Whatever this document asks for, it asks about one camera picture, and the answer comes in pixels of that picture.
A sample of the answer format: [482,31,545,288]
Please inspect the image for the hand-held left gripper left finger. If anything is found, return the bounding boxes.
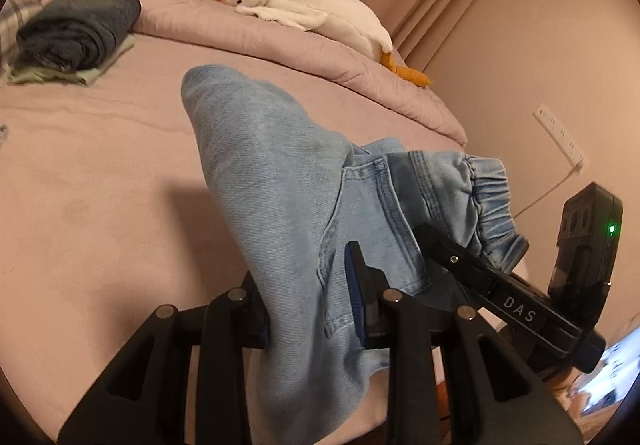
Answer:
[57,270,273,445]

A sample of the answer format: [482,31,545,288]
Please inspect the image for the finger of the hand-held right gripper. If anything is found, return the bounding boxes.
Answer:
[412,223,506,306]

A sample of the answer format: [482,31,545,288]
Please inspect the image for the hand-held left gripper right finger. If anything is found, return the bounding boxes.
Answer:
[344,241,586,445]

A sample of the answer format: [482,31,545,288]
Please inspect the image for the light blue denim pants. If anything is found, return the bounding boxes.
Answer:
[180,64,531,438]

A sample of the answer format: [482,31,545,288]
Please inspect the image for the bright display screen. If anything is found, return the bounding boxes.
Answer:
[570,332,636,421]

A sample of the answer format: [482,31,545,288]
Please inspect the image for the pink bed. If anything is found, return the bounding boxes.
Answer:
[0,0,468,441]

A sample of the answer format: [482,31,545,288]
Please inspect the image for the pink quilt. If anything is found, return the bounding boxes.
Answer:
[2,0,468,146]

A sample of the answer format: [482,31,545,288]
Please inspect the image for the white goose plush toy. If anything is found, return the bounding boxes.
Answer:
[196,0,432,88]

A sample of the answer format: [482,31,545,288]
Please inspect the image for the light green folded cloth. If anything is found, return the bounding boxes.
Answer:
[5,34,136,87]

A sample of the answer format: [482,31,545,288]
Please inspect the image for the dark blue folded towel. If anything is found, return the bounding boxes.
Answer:
[15,0,142,73]

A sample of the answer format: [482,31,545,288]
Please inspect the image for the grey plaid pillow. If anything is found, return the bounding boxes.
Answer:
[0,0,36,61]

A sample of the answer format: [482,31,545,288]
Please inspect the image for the thin wall cable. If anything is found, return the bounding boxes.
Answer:
[515,165,581,218]

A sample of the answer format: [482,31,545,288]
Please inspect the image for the white wall socket strip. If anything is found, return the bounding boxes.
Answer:
[532,102,586,171]

